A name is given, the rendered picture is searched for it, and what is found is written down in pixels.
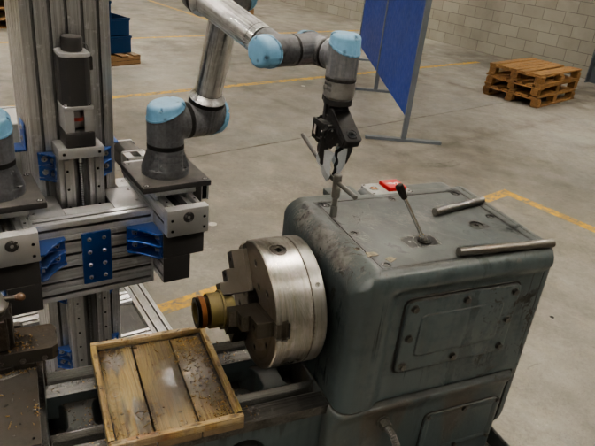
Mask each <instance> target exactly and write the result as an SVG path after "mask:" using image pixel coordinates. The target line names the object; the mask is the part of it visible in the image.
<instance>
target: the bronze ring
mask: <svg viewBox="0 0 595 446"><path fill-rule="evenodd" d="M229 306H236V301H235V299H234V297H233V296H232V295H225V296H224V295H223V293H222V292H221V290H219V289H217V290H216V291H215V292H212V293H205V294H204V295H203V296H196V297H193V298H192V301H191V310H192V317H193V321H194V324H195V327H196V328H206V327H208V328H209V329H211V328H216V327H220V328H225V327H226V325H227V322H228V312H227V307H229Z"/></svg>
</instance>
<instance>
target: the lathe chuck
mask: <svg viewBox="0 0 595 446"><path fill-rule="evenodd" d="M246 246H247V251H248V258H249V263H250V269H251V279H252V285H253V286H254V288H255V290H253V291H251V292H247V293H242V294H235V295H234V296H235V301H236V305H241V304H252V303H259V304H260V305H261V307H262V308H263V309H264V310H265V311H266V313H267V314H268V315H269V316H270V318H271V319H272V320H273V321H274V323H275V324H276V325H278V326H279V325H282V323H283V321H287V323H288V324H289V337H287V338H286V340H285V341H282V339H277V340H276V339H275V338H274V336H273V337H267V338H263V339H258V340H257V339H256V338H255V336H254V335H253V334H252V332H251V331H249V333H248V335H247V338H246V341H245V347H246V349H247V350H248V352H249V354H250V356H251V359H252V360H253V361H254V363H255V364H256V365H257V366H259V367H260V368H262V369H267V368H272V367H277V366H281V364H282V363H284V362H287V361H292V362H291V363H288V364H286V365H289V364H294V363H298V362H301V361H303V360H304V359H305V358H306V356H307V354H308V352H309V350H310V348H311V345H312V341H313V327H314V313H313V296H312V291H311V286H310V281H309V278H308V275H307V271H306V269H305V265H304V262H303V260H302V258H301V256H300V254H299V252H298V250H297V248H296V247H295V245H294V244H293V243H292V242H291V241H290V240H289V239H288V238H286V237H284V236H275V237H266V238H258V239H250V240H246ZM274 246H281V247H283V248H284V249H285V252H284V253H282V254H277V253H274V252H272V250H271V249H272V247H274Z"/></svg>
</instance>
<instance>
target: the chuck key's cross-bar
mask: <svg viewBox="0 0 595 446"><path fill-rule="evenodd" d="M301 136H302V138H303V139H304V141H305V143H306V145H307V146H308V148H309V149H310V151H311V152H312V153H313V155H314V157H315V158H316V155H317V154H318V153H317V151H316V150H315V148H314V147H313V146H312V144H311V143H310V141H309V140H308V138H307V137H306V135H305V133H301ZM336 185H337V186H338V187H339V188H341V189H342V190H343V191H344V192H345V193H347V194H348V195H349V196H350V197H351V198H353V199H354V200H357V199H358V196H357V195H355V194H354V193H353V192H352V191H351V190H349V189H348V188H347V187H346V186H345V185H344V184H343V183H342V182H341V181H339V182H338V183H337V184H336Z"/></svg>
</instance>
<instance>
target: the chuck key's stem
mask: <svg viewBox="0 0 595 446"><path fill-rule="evenodd" d="M342 178H343V175H342V174H340V173H335V174H334V178H333V185H332V193H331V197H332V205H331V206H330V214H329V215H330V216H331V217H336V214H337V200H338V198H339V197H340V192H341V188H339V187H338V186H337V185H336V184H337V183H338V182H339V181H341V182H342Z"/></svg>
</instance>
